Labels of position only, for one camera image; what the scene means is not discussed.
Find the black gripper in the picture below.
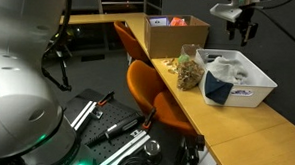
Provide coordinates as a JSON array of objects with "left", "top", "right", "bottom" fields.
[{"left": 225, "top": 9, "right": 260, "bottom": 48}]

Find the white fluffy towel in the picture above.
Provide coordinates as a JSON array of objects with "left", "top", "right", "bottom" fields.
[{"left": 205, "top": 55, "right": 251, "bottom": 87}]

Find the white plastic washing basket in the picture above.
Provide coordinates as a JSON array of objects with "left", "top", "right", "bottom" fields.
[{"left": 193, "top": 48, "right": 280, "bottom": 110}]

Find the orange chair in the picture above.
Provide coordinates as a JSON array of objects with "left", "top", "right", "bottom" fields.
[
  {"left": 123, "top": 59, "right": 203, "bottom": 138},
  {"left": 111, "top": 20, "right": 155, "bottom": 66}
]

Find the green round toy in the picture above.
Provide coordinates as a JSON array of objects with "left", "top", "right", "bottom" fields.
[{"left": 177, "top": 53, "right": 192, "bottom": 64}]

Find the large cardboard box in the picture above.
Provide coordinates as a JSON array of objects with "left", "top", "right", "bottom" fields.
[{"left": 143, "top": 12, "right": 211, "bottom": 62}]

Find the dark blue cloth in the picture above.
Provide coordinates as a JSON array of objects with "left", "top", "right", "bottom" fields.
[{"left": 204, "top": 70, "right": 235, "bottom": 106}]

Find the orange item in box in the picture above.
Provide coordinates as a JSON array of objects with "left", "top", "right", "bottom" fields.
[{"left": 169, "top": 15, "right": 189, "bottom": 28}]

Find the clear bag of brown chips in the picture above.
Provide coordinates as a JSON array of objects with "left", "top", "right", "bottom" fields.
[{"left": 175, "top": 43, "right": 207, "bottom": 93}]

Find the blue purple item in box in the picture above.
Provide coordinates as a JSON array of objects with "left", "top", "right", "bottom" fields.
[{"left": 148, "top": 16, "right": 171, "bottom": 28}]

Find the black tripod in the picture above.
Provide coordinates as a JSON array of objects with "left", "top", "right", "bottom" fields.
[{"left": 173, "top": 133, "right": 206, "bottom": 165}]

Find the black handheld tool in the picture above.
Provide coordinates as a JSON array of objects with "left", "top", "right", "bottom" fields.
[{"left": 84, "top": 114, "right": 144, "bottom": 150}]

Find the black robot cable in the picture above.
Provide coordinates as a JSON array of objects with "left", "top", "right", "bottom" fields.
[{"left": 252, "top": 0, "right": 295, "bottom": 46}]

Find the orange handled clamp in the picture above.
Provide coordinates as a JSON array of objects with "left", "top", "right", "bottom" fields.
[
  {"left": 95, "top": 89, "right": 116, "bottom": 109},
  {"left": 140, "top": 106, "right": 157, "bottom": 132}
]

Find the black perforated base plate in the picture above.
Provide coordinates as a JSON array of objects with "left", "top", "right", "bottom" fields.
[{"left": 62, "top": 87, "right": 154, "bottom": 165}]

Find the aluminium rail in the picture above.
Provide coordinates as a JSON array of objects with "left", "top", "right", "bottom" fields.
[
  {"left": 93, "top": 127, "right": 152, "bottom": 165},
  {"left": 69, "top": 99, "right": 99, "bottom": 131}
]

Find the coiled black cable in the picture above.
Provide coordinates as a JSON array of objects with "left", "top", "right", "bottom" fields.
[{"left": 115, "top": 153, "right": 160, "bottom": 165}]

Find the black camera stand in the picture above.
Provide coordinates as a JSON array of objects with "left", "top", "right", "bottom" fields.
[{"left": 40, "top": 37, "right": 75, "bottom": 92}]

